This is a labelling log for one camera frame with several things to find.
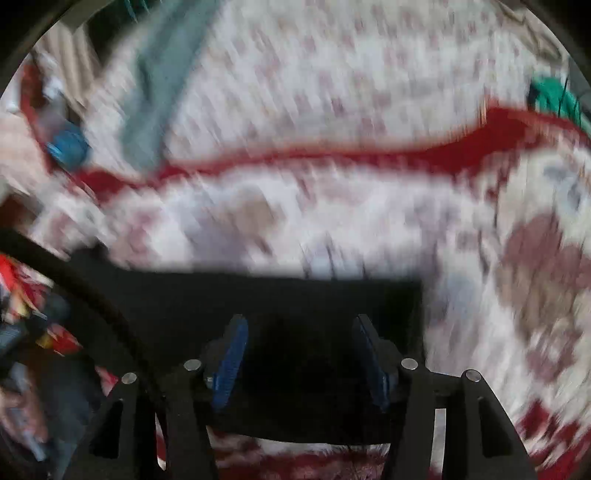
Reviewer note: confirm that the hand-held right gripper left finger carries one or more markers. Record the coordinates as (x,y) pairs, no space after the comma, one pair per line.
(228,364)

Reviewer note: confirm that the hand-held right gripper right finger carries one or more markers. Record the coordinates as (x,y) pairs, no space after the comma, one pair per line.
(374,364)

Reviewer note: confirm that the black pants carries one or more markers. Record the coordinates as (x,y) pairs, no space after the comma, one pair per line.
(300,300)

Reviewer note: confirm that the red white floral plush blanket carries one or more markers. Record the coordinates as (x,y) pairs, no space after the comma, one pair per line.
(508,258)

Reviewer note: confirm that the blue object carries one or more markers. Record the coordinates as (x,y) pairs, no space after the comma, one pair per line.
(68,148)

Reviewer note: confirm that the teal fleece jacket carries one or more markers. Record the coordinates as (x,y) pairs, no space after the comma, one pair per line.
(161,92)

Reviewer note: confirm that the floral print bedsheet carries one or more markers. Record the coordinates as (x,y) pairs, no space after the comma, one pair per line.
(323,69)

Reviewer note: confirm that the green cloth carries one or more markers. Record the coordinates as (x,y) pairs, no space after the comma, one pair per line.
(554,99)

